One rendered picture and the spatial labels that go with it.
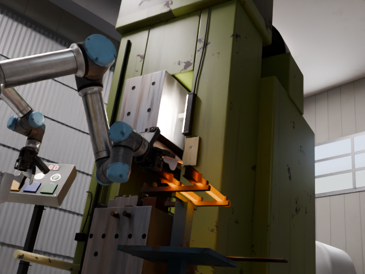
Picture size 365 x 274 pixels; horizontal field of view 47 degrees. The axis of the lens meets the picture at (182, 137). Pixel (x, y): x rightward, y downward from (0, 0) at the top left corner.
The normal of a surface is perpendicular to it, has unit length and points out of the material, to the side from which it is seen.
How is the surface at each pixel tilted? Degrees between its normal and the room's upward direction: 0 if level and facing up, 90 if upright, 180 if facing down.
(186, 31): 90
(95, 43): 86
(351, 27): 180
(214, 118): 90
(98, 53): 86
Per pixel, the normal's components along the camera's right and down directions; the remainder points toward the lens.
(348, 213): -0.74, -0.35
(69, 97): 0.66, -0.23
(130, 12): -0.51, -0.40
